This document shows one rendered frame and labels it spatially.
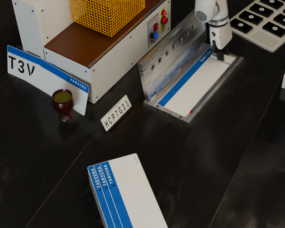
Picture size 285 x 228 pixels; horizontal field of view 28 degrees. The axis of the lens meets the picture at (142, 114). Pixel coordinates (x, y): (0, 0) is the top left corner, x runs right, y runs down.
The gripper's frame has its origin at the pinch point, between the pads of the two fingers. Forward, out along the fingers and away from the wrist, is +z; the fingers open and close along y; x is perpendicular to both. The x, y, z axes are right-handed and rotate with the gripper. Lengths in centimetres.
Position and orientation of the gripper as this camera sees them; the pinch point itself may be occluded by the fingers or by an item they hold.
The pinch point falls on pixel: (222, 53)
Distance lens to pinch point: 237.0
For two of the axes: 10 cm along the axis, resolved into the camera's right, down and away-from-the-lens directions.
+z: 2.0, 7.6, 6.2
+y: 5.7, -6.1, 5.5
